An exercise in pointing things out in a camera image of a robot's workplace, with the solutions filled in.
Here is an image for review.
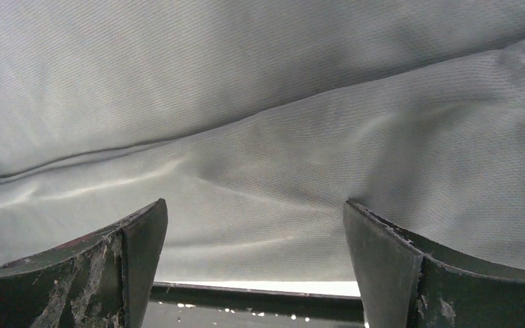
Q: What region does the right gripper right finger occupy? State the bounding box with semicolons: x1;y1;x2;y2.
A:
343;201;525;328

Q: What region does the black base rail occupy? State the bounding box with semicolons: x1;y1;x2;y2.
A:
142;282;369;328

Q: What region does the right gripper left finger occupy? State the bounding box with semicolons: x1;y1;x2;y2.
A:
0;199;167;327

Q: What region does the dark grey t-shirt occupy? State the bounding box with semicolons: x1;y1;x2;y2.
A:
0;1;525;282

